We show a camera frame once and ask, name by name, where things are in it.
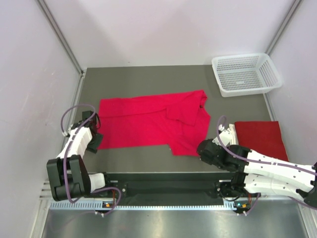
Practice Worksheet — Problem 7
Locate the bright pink-red t shirt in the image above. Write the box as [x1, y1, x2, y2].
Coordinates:
[99, 90, 211, 156]

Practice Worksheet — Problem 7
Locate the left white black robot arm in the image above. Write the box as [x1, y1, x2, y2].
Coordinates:
[47, 111, 112, 203]

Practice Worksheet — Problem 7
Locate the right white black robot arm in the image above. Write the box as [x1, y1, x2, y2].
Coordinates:
[197, 140, 317, 208]

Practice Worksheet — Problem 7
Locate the folded white t shirt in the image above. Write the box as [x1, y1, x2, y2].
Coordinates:
[228, 124, 239, 145]

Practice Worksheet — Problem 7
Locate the folded dark red t shirt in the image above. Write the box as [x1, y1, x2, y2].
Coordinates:
[234, 121, 289, 162]

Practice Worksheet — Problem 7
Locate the white plastic basket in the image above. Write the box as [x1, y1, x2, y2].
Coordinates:
[211, 53, 283, 97]

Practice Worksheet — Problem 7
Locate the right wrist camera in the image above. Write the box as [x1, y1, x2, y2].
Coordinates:
[218, 124, 231, 146]

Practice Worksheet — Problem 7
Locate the left aluminium corner post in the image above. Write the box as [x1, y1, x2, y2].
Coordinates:
[35, 0, 84, 76]

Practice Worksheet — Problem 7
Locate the aluminium corner post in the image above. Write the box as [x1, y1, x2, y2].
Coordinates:
[265, 0, 304, 56]
[35, 0, 84, 76]

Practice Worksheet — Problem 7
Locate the aluminium front rail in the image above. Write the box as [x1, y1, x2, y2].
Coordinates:
[39, 179, 310, 201]

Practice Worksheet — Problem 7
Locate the grey slotted cable duct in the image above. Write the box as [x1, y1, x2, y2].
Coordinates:
[49, 199, 253, 211]

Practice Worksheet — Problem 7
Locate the right aluminium corner post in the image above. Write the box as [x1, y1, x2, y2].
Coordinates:
[265, 0, 304, 56]

